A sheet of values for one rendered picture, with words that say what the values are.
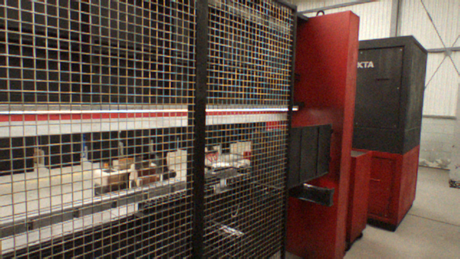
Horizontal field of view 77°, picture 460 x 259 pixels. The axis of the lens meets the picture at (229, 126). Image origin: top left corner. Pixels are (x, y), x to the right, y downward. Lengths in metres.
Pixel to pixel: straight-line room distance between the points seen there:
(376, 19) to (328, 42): 6.41
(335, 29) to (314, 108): 0.72
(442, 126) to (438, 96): 0.72
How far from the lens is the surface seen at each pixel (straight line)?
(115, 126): 1.69
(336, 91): 2.73
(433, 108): 8.65
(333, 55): 2.78
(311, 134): 2.37
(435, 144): 8.70
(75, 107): 1.38
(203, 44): 1.07
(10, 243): 1.38
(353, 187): 3.19
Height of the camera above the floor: 1.52
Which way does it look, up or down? 5 degrees down
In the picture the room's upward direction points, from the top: 2 degrees clockwise
